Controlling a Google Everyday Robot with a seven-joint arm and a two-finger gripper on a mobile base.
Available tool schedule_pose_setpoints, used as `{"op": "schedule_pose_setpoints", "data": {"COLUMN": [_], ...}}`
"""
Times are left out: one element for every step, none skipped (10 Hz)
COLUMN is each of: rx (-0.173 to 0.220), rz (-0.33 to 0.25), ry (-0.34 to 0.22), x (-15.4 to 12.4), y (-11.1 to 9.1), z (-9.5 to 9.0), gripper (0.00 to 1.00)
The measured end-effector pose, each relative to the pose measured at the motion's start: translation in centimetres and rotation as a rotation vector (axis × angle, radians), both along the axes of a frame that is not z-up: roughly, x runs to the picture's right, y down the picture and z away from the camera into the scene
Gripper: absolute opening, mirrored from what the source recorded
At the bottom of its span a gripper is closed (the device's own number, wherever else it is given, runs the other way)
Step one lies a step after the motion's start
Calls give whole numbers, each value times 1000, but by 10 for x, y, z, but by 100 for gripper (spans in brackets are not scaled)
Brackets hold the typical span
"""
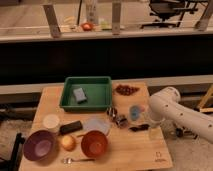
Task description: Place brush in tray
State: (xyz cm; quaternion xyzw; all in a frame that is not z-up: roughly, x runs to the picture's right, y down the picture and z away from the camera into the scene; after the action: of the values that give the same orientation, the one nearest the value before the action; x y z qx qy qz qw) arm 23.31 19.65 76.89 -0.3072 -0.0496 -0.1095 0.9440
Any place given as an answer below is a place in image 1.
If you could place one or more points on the dark metallic gripper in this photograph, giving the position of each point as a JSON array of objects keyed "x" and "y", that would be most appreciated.
[{"x": 121, "y": 121}]

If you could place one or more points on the black handled brush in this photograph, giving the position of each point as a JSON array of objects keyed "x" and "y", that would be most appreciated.
[{"x": 142, "y": 127}]

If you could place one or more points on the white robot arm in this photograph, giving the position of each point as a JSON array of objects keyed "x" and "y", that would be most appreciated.
[{"x": 164, "y": 104}]

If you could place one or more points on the green plastic tray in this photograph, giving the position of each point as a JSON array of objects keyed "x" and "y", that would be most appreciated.
[{"x": 97, "y": 89}]

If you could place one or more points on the small metal cup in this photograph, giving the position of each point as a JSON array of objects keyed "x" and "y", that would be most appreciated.
[{"x": 112, "y": 112}]

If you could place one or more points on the wooden table board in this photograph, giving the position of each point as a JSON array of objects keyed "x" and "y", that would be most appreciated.
[{"x": 127, "y": 151}]

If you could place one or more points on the blue cup with carrot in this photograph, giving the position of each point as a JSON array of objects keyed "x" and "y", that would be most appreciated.
[{"x": 135, "y": 112}]

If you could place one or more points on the orange bowl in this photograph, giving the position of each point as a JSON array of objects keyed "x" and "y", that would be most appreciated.
[{"x": 94, "y": 144}]

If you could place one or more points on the black rectangular block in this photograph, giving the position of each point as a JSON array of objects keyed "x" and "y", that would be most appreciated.
[{"x": 71, "y": 127}]

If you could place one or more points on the blue grey sponge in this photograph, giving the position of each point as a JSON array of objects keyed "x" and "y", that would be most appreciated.
[{"x": 79, "y": 95}]

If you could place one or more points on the metal spoon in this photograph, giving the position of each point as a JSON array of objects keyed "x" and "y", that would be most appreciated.
[{"x": 70, "y": 160}]

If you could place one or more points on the purple bowl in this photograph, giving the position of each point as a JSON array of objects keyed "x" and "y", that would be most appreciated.
[{"x": 38, "y": 145}]

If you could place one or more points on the red fruit on shelf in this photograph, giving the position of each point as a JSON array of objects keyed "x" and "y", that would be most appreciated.
[{"x": 87, "y": 26}]

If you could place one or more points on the black office chair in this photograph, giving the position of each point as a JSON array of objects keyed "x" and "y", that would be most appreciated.
[{"x": 170, "y": 13}]

